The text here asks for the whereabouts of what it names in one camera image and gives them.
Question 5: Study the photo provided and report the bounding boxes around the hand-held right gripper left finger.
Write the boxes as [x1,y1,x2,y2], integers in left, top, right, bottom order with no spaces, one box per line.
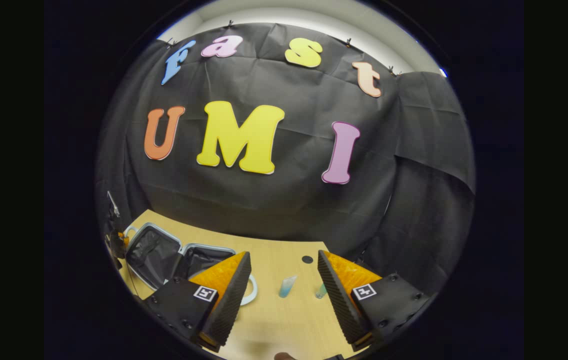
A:
[143,251,253,353]

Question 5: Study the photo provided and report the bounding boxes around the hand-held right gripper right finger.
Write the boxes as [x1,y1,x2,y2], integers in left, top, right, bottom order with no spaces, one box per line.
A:
[317,249,431,352]

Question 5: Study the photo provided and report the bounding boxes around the light blue suitcase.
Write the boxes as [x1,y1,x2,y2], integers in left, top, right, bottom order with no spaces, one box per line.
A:
[123,222,259,307]

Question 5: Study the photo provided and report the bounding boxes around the white and blue tube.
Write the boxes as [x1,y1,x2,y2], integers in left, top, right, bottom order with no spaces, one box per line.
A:
[278,275,298,299]

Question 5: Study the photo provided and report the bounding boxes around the black backdrop cloth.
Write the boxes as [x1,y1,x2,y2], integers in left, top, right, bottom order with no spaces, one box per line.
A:
[95,21,476,296]

